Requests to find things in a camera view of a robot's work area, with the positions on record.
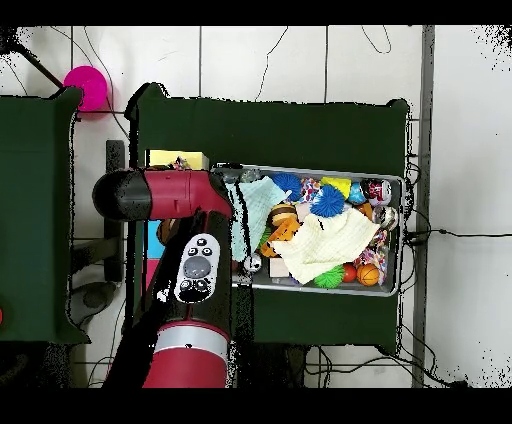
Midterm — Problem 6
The magenta round object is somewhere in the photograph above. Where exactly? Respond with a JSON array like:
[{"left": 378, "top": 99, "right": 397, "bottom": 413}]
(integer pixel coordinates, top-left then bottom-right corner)
[{"left": 62, "top": 64, "right": 110, "bottom": 114}]

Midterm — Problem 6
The crushed soda can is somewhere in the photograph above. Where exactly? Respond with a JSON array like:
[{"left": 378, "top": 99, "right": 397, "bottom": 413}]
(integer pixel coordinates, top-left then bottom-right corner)
[{"left": 359, "top": 178, "right": 393, "bottom": 207}]

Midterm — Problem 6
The dark green table cloth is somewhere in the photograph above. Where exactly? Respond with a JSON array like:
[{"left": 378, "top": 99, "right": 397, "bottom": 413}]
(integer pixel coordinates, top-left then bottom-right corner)
[{"left": 125, "top": 82, "right": 411, "bottom": 355}]

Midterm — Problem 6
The blue spiky ball with eyes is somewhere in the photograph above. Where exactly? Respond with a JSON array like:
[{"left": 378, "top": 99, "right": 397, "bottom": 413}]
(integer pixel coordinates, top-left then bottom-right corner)
[{"left": 309, "top": 184, "right": 346, "bottom": 219}]

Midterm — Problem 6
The wooden three-hole box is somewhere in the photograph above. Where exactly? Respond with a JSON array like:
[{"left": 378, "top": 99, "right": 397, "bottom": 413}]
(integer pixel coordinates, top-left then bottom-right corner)
[{"left": 143, "top": 149, "right": 210, "bottom": 290}]

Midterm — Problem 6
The yellow foam wedge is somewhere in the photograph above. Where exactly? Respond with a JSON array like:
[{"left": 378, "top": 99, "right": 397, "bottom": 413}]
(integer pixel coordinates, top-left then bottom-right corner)
[{"left": 319, "top": 176, "right": 353, "bottom": 199}]

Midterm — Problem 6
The black floor cable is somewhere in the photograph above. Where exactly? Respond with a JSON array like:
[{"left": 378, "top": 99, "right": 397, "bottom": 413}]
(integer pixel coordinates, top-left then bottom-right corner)
[{"left": 403, "top": 228, "right": 512, "bottom": 246}]

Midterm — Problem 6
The shallow mesh bin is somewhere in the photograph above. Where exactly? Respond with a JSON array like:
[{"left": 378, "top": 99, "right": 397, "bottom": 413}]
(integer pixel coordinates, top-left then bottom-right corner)
[{"left": 211, "top": 162, "right": 405, "bottom": 298}]

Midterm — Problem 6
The green spiky ball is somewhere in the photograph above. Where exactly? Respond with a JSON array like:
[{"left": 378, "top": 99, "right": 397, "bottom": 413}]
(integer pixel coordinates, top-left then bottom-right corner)
[{"left": 313, "top": 264, "right": 346, "bottom": 290}]

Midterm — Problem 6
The toy burger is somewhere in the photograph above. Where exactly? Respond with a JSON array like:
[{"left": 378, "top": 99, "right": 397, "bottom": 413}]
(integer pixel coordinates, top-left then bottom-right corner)
[{"left": 266, "top": 202, "right": 299, "bottom": 229}]

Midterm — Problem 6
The cream waffle cloth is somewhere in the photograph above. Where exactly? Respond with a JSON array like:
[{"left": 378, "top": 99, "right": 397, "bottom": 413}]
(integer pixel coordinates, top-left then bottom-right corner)
[{"left": 269, "top": 207, "right": 381, "bottom": 285}]

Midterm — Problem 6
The mint green waffle cloth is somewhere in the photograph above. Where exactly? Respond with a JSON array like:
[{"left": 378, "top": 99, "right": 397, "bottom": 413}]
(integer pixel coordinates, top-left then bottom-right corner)
[{"left": 225, "top": 175, "right": 291, "bottom": 263}]

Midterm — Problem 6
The dark green side table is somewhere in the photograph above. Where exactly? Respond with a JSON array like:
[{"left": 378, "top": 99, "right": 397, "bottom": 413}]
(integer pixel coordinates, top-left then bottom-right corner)
[{"left": 0, "top": 86, "right": 91, "bottom": 346}]

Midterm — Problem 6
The black upright bar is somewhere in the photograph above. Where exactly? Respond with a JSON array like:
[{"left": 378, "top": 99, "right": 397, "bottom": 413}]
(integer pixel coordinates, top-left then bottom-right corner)
[{"left": 104, "top": 139, "right": 126, "bottom": 281}]

